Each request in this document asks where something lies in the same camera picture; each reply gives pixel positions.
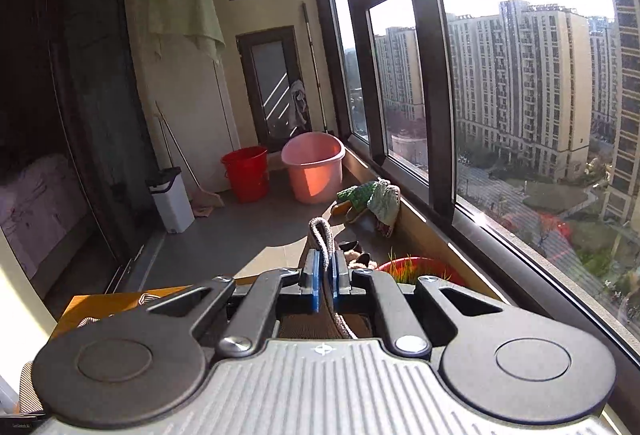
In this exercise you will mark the dark framed glass door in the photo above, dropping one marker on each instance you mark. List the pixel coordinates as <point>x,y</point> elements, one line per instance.
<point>270,80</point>

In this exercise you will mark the mop pole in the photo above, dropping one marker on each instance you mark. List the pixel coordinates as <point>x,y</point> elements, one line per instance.
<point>314,65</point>

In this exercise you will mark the green grass plant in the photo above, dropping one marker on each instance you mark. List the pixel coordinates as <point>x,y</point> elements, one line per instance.
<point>407,267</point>

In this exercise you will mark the bed with pink bedding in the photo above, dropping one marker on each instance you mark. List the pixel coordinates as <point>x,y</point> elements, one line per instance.
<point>40,205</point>

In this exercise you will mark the pale green hanging towel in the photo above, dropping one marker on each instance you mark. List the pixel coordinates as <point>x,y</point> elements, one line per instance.
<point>190,15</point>

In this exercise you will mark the brown furry slipper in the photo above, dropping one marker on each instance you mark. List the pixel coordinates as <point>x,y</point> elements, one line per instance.
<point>364,260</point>

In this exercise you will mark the black balcony window frame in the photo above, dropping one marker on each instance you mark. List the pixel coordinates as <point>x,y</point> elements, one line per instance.
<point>435,115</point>

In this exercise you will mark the pale checked cloth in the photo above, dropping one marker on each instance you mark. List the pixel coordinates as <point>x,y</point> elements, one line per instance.
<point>387,207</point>

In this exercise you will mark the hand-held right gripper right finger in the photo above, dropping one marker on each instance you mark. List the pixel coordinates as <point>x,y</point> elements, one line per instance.
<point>340,282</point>

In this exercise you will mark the grey striped garment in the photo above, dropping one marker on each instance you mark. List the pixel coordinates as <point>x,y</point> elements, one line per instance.
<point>322,240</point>

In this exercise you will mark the red plastic bucket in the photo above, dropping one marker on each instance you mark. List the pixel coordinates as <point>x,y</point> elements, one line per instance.
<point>246,172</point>

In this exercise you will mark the white trash bin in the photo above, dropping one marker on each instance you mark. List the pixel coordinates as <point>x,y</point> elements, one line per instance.
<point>172,205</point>

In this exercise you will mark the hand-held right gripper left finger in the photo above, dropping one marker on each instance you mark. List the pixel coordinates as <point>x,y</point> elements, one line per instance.
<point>313,282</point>

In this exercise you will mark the pink plastic tub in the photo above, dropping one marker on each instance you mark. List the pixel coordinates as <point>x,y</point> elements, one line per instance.
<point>312,175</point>

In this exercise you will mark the red plant basin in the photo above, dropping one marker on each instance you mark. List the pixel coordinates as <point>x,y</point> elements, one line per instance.
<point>440,267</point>

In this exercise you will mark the dark sliding door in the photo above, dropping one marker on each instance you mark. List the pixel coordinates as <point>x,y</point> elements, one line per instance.
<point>100,90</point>

